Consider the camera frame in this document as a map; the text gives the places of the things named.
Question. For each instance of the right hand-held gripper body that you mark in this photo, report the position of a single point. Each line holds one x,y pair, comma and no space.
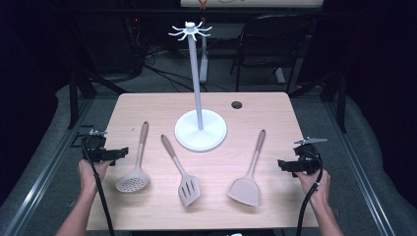
308,157

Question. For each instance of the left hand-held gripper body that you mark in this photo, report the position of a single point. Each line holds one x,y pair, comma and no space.
95,144

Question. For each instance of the beige round skimmer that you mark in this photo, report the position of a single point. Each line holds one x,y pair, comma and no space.
132,183

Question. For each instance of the beige solid turner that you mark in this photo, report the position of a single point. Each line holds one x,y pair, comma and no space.
246,190

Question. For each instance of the beige slotted spatula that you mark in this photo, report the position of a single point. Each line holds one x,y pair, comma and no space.
189,190

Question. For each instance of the white utensil rack stand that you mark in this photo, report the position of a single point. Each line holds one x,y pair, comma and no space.
200,134

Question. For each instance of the person's left hand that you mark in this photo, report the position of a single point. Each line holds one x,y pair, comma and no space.
90,175

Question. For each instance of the person's right hand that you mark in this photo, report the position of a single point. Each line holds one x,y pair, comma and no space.
318,188

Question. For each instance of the black metal stand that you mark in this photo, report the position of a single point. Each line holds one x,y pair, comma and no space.
341,105
74,95

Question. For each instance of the black folding chair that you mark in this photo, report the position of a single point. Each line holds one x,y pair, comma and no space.
272,39

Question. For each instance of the aluminium rail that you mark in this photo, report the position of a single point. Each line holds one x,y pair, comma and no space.
360,177
42,183

